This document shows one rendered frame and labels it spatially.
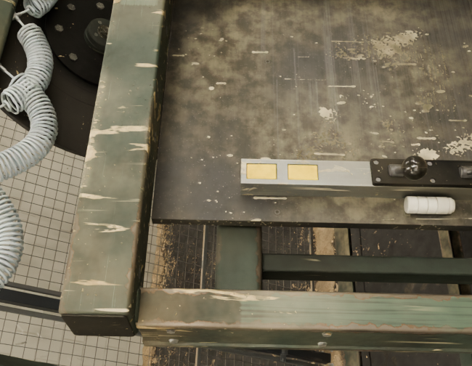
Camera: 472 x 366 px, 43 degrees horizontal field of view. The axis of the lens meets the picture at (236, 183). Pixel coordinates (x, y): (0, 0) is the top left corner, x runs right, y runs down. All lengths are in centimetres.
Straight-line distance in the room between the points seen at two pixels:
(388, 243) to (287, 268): 227
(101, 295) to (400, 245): 249
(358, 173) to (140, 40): 46
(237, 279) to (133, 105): 34
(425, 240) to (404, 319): 219
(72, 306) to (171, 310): 14
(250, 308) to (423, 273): 33
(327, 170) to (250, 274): 22
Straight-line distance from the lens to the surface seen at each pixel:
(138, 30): 115
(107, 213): 92
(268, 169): 102
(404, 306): 93
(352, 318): 91
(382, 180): 102
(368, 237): 341
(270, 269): 103
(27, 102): 156
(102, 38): 181
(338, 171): 103
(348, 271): 105
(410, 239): 317
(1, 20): 170
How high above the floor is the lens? 216
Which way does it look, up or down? 26 degrees down
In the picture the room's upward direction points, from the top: 72 degrees counter-clockwise
